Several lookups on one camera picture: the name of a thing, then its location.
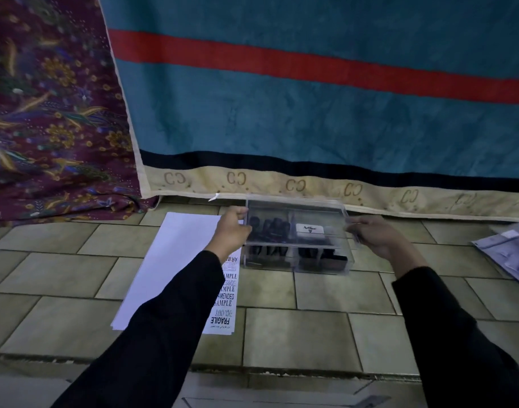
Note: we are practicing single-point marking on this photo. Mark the person's right hand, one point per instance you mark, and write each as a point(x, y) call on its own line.
point(380, 237)

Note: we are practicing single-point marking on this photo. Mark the person's left hand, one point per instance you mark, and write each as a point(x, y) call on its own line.
point(227, 233)

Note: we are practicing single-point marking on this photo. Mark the person's left fingers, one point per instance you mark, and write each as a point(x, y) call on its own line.
point(239, 212)

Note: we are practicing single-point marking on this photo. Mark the person's right fingers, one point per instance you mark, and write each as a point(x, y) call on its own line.
point(356, 227)

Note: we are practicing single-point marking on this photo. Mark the clear plastic box lid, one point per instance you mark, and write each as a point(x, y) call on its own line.
point(300, 223)

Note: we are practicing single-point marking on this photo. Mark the person's left forearm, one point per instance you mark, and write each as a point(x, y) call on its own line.
point(166, 335)

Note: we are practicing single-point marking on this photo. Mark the person's right forearm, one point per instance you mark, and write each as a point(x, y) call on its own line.
point(451, 335)

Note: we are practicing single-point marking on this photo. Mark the small white paper scrap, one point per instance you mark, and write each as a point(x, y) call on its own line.
point(213, 196)

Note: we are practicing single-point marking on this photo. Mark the group of black stamps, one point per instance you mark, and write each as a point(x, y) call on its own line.
point(272, 233)

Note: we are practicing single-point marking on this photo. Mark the clear plastic compartment box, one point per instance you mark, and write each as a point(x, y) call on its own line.
point(297, 261)

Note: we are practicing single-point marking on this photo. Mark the white paper sheet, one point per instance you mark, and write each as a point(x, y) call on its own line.
point(170, 259)

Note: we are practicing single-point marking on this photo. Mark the white printed label sheet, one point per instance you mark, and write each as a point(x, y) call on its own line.
point(225, 301)

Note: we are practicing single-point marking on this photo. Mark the teal blanket with red stripe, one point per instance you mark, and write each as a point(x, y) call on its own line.
point(327, 101)

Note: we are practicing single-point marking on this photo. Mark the purple floral cloth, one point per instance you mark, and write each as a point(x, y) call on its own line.
point(51, 114)

